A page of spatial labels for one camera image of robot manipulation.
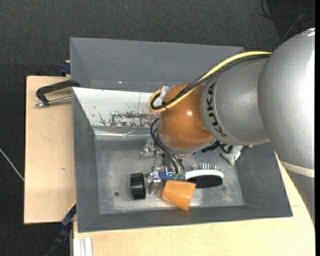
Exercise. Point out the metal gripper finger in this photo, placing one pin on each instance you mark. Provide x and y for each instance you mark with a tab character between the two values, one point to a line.
156	177
151	187

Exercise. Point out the grey metal bin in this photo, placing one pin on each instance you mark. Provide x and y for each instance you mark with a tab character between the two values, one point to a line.
120	160

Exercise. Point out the white hairbrush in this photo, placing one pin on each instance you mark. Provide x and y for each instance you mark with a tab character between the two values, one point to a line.
205	174

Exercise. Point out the white cloth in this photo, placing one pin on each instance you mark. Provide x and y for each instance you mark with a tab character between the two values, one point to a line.
231	157

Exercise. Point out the black ribbed wheel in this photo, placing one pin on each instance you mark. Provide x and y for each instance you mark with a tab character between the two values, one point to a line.
137	186

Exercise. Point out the orange plastic cup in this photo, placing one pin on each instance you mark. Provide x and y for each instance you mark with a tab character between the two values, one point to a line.
178	193

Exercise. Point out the brown cardboard board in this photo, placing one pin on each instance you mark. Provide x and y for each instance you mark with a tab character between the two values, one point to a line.
47	150

